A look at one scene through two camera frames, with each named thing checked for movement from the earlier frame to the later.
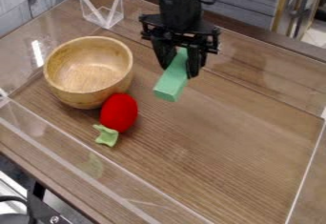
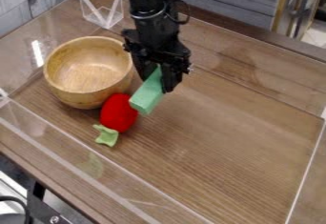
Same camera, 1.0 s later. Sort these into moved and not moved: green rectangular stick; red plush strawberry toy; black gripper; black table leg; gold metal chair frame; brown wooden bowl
Moved: green rectangular stick; black gripper
Not moved: gold metal chair frame; brown wooden bowl; red plush strawberry toy; black table leg
